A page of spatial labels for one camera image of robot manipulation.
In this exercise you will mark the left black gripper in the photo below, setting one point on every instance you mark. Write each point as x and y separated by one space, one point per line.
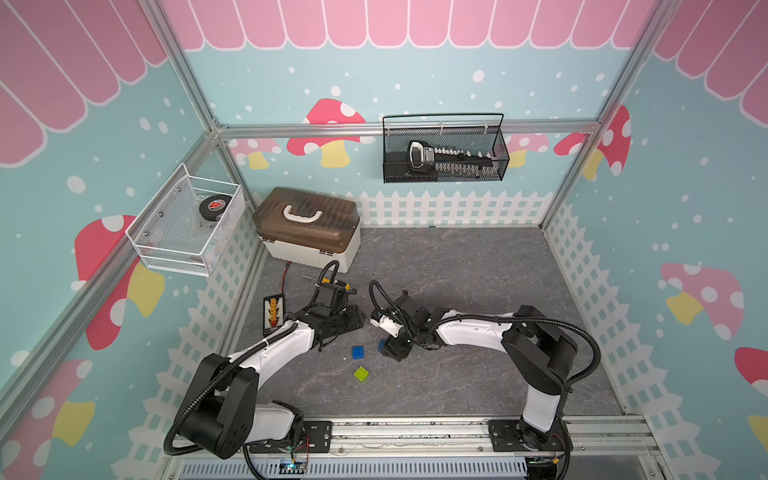
355 321

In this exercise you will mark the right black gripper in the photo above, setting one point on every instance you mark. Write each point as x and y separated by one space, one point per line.
393 351

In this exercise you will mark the lime green lego brick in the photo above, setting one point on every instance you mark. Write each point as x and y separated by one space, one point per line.
361 373

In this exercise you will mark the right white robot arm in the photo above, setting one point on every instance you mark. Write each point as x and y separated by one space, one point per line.
549 354

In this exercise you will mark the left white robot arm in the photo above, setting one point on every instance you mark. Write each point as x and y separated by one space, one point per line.
220 412

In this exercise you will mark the brown lid storage box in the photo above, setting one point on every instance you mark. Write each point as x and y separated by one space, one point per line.
309 229

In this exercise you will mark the green circuit board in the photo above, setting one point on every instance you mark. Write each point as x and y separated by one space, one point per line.
292 467

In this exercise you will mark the black tape roll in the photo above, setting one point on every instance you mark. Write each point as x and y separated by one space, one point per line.
212 208

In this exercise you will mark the screwdriver bit set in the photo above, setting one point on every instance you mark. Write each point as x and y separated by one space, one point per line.
423 158

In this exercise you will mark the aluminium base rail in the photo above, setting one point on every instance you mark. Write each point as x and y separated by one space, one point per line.
603 447

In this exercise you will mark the white wire wall basket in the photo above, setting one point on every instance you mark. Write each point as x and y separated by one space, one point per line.
170 235

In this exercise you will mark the black wire wall basket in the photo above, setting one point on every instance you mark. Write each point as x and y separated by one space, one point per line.
479 133

